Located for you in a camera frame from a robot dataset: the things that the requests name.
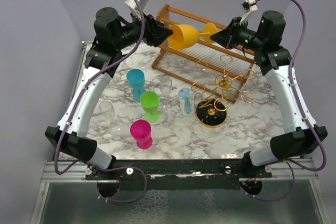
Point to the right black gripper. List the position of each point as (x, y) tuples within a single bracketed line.
[(227, 37)]

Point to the pink plastic wine glass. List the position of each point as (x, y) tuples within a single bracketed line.
[(141, 132)]

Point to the yellow plastic wine glass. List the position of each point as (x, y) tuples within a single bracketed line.
[(185, 36)]

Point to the clear wine glass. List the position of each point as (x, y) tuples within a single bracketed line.
[(108, 112), (166, 88)]

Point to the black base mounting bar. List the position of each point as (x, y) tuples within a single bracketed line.
[(177, 174)]

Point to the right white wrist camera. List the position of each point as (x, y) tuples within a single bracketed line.
[(250, 7)]

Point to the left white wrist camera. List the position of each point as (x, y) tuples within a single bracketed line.
[(134, 8)]

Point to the green plastic wine glass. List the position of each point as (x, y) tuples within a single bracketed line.
[(149, 102)]

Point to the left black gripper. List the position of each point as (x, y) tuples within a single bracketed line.
[(154, 32)]

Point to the blue tool in blister pack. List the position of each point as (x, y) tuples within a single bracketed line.
[(186, 101)]

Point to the gold wire wine glass rack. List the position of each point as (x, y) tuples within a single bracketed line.
[(211, 111)]

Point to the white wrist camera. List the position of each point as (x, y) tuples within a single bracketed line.
[(250, 7), (134, 8)]

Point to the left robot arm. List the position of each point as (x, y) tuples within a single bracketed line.
[(113, 33)]

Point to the blue plastic wine glass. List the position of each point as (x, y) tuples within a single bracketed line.
[(136, 80)]

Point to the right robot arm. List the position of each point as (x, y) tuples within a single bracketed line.
[(301, 132)]

